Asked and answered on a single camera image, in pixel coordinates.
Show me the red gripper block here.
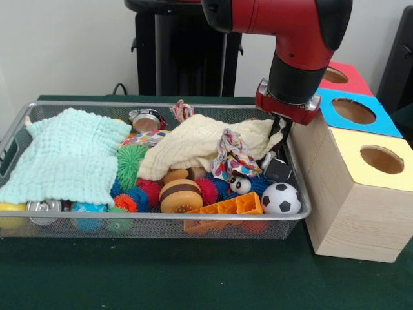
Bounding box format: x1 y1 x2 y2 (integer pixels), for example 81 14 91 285
255 90 320 158

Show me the cream yellow cloth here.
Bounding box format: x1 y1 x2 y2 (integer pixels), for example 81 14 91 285
137 114 285 181

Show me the wooden box with three holes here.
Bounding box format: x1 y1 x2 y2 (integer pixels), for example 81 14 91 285
303 61 413 264

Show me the clear shallow bin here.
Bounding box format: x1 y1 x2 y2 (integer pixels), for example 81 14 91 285
0 101 312 240

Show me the black cube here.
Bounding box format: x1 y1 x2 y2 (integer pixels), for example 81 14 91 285
263 155 292 183

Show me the colourful dotted packet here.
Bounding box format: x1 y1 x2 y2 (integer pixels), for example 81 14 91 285
212 128 263 182

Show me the black and white soccer ball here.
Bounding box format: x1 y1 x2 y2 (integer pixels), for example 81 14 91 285
261 183 302 215

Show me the blue spiky ball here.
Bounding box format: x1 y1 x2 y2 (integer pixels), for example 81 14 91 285
223 174 272 198

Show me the orange plastic toy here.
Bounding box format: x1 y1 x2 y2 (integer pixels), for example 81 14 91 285
184 192 264 234

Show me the colourful dotted cloth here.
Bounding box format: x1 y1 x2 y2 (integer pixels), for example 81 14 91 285
170 100 195 123

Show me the toy burger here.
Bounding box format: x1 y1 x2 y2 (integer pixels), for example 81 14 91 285
159 178 203 214

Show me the black stand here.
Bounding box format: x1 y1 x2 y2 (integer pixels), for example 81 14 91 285
378 5 413 116

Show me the green spiky ball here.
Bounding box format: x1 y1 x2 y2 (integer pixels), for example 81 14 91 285
116 143 150 190

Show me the dark green table cloth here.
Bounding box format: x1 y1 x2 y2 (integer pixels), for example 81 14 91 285
0 95 413 310

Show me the blue globe ball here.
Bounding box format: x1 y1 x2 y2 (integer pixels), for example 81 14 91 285
70 200 106 232

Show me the mint green cloth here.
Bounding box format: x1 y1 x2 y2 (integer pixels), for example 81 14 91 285
0 108 133 206

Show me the silver can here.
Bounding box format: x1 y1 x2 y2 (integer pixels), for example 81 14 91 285
27 198 63 226

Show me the yellow ball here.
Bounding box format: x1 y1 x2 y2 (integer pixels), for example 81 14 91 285
0 202 28 230

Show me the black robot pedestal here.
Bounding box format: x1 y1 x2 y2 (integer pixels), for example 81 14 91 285
125 0 243 98

